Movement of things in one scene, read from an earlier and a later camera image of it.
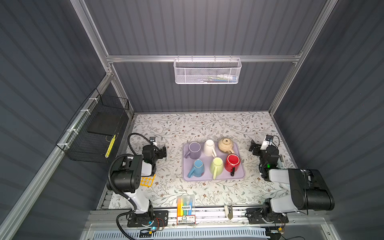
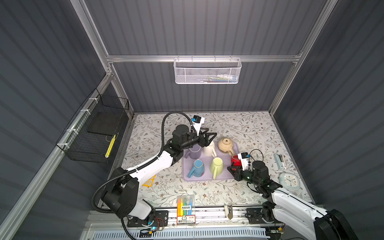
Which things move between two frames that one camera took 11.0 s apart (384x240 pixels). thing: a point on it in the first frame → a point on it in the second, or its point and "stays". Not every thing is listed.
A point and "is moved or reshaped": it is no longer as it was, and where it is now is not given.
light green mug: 216,167 stays
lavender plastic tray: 212,160 stays
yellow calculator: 147,181 stays
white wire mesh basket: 207,71 stays
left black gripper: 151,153 → 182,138
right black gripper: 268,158 → 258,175
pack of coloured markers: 186,213 stays
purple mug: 194,152 stays
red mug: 232,163 is moved or reshaped
